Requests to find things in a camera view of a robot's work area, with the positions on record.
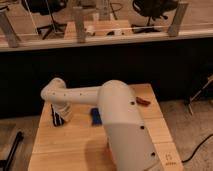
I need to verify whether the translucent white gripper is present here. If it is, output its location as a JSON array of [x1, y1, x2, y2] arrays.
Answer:
[[53, 104, 72, 122]]

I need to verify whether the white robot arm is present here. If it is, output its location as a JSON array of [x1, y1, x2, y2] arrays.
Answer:
[[41, 78, 163, 171]]

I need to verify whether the blue block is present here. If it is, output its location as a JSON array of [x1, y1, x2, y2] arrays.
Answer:
[[90, 108, 102, 125]]

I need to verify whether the black stand on floor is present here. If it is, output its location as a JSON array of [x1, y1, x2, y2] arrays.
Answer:
[[0, 131, 24, 171]]

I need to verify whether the background wooden table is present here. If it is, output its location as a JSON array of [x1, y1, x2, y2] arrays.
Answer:
[[64, 20, 133, 39]]

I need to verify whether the left black office chair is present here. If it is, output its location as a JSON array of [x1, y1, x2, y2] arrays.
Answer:
[[21, 0, 68, 39]]

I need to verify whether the black office chair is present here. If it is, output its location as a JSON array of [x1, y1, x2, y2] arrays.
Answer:
[[21, 0, 68, 39], [131, 0, 178, 34]]

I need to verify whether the right black office chair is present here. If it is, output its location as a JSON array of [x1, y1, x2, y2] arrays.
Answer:
[[131, 0, 178, 34]]

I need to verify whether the tripod leg at right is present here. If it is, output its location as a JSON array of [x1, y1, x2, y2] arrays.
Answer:
[[187, 74, 213, 115]]

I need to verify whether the middle grey metal post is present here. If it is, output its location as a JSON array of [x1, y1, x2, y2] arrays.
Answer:
[[73, 6, 86, 43]]

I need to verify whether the grey metal post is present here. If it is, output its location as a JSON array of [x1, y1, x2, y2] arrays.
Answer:
[[167, 1, 188, 37], [73, 6, 86, 43], [0, 11, 19, 48]]

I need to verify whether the left grey metal post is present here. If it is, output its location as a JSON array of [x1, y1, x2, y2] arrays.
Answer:
[[0, 11, 19, 48]]

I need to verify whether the right grey metal post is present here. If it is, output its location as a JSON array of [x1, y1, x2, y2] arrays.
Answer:
[[167, 1, 188, 37]]

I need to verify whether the black cable on floor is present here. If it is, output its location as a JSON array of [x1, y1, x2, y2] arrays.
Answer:
[[181, 132, 213, 164]]

